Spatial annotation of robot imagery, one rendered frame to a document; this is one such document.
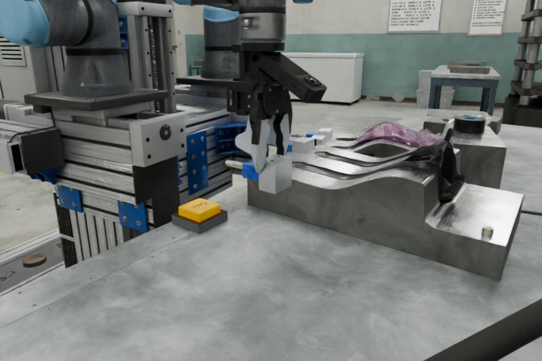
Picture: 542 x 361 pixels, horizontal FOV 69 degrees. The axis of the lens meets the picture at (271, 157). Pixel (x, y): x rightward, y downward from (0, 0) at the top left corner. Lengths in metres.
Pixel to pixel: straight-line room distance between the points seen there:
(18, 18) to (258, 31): 0.43
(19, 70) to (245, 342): 1.12
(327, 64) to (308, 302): 7.14
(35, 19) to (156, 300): 0.52
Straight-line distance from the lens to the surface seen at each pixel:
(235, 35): 1.33
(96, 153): 0.96
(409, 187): 0.70
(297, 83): 0.61
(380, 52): 8.27
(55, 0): 0.85
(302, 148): 0.97
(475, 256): 0.71
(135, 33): 1.17
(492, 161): 1.11
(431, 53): 8.16
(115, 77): 0.95
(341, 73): 7.57
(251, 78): 0.67
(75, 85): 0.96
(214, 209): 0.80
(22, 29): 0.85
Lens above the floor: 1.15
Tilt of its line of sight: 16 degrees down
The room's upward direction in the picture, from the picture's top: straight up
